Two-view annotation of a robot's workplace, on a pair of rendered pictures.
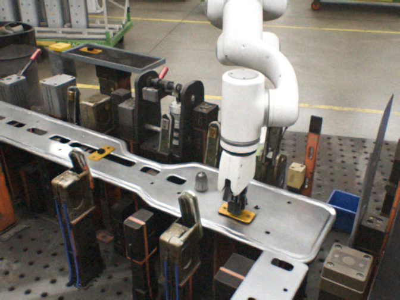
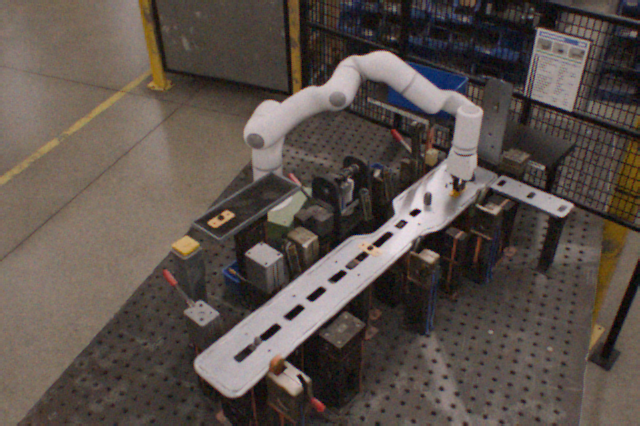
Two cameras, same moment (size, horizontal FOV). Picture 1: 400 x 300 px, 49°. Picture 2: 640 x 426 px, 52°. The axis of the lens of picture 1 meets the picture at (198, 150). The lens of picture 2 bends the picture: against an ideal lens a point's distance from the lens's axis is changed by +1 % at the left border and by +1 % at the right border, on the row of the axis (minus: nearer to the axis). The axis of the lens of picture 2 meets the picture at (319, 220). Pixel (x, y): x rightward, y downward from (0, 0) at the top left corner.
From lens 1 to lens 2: 2.29 m
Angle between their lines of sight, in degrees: 64
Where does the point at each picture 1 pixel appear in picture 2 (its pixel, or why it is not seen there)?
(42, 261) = (398, 355)
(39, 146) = (350, 288)
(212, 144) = (387, 184)
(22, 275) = (412, 369)
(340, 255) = (512, 156)
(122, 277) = not seen: hidden behind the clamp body
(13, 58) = not seen: outside the picture
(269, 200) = (443, 177)
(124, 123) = (327, 231)
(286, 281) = (514, 184)
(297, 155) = not seen: hidden behind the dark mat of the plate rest
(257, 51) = (448, 97)
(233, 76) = (474, 112)
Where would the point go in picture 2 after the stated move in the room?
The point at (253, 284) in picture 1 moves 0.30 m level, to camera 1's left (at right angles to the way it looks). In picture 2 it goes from (517, 194) to (522, 247)
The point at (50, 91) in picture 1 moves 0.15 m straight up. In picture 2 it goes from (276, 266) to (273, 229)
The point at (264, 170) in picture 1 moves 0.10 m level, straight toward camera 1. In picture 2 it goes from (416, 170) to (442, 175)
